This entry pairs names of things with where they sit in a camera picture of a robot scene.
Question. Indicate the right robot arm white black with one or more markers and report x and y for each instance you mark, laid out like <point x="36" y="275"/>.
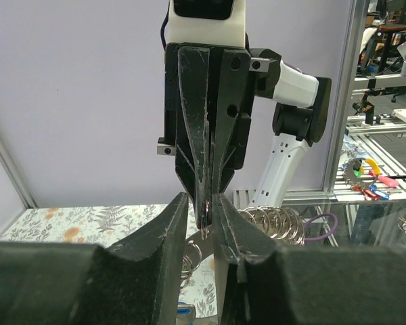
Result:
<point x="301" y="111"/>

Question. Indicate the round metal key ring disc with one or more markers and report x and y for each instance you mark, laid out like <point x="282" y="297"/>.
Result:
<point x="283" y="225"/>

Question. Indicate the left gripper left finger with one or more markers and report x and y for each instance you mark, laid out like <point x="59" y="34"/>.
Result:
<point x="134" y="281"/>

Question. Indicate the left aluminium frame post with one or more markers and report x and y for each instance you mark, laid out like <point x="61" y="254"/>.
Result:
<point x="16" y="177"/>

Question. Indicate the key with blue tag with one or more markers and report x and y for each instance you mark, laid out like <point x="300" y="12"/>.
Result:
<point x="186" y="312"/>

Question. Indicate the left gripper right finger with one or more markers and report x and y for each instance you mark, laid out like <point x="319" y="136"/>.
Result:
<point x="261" y="281"/>

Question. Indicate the aluminium frame post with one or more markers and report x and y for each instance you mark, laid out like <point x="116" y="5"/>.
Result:
<point x="357" y="11"/>
<point x="16" y="177"/>

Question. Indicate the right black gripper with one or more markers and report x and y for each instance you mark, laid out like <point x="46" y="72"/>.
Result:
<point x="208" y="98"/>

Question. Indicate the right aluminium frame post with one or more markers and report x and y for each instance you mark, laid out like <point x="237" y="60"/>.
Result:
<point x="357" y="11"/>

